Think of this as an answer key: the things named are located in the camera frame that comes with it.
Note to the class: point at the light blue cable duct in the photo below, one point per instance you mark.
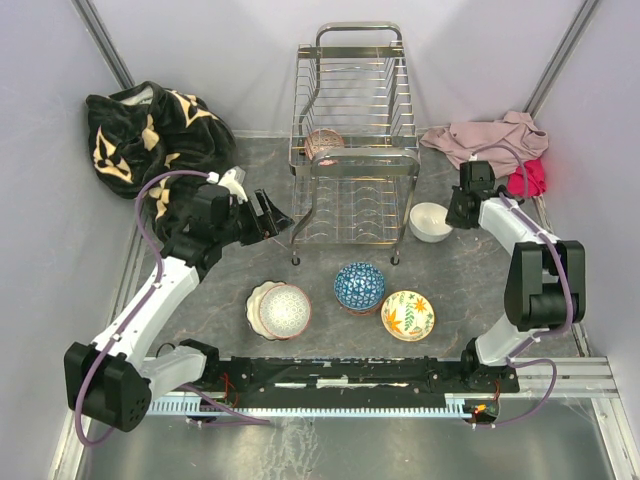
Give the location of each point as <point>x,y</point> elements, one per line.
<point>192,405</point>

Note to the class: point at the magenta cloth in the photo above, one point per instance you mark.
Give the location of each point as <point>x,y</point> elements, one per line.
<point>528,185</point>

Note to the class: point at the aluminium frame rail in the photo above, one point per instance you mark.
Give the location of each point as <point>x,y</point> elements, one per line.
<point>567,422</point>

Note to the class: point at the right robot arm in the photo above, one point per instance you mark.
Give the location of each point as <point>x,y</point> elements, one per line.
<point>545,290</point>

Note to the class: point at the yellow floral bowl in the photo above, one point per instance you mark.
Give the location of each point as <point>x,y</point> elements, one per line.
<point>408,316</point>

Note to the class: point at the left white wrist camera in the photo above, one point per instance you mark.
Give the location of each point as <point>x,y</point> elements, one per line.
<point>232,180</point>

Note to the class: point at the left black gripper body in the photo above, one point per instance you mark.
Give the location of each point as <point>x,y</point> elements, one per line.
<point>230,231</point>

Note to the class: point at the dusty pink cloth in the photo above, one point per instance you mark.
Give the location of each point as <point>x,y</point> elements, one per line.
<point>490,141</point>

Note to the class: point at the stainless steel dish rack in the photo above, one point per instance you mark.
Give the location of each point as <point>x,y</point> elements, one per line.
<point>354,79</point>

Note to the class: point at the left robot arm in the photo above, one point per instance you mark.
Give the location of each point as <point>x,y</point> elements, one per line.
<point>110,379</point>

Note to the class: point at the white scalloped bowl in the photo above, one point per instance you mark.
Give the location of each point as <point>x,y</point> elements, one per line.
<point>252,305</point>

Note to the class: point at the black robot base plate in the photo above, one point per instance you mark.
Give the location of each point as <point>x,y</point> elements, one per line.
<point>384,382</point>

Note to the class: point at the black and cream blanket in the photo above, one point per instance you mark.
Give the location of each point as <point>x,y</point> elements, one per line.
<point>148,130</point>

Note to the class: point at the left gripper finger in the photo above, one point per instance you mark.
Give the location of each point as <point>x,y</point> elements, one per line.
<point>272,220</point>
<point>252,232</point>

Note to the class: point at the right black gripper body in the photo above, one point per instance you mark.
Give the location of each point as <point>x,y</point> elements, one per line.
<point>454,218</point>

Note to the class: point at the red patterned bowl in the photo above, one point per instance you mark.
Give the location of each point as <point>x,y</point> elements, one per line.
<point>321,140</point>

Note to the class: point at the plain white bowl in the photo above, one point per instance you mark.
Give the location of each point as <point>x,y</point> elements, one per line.
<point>427,222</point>

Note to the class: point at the blue triangle patterned bowl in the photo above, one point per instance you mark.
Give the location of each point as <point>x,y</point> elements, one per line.
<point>359,285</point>

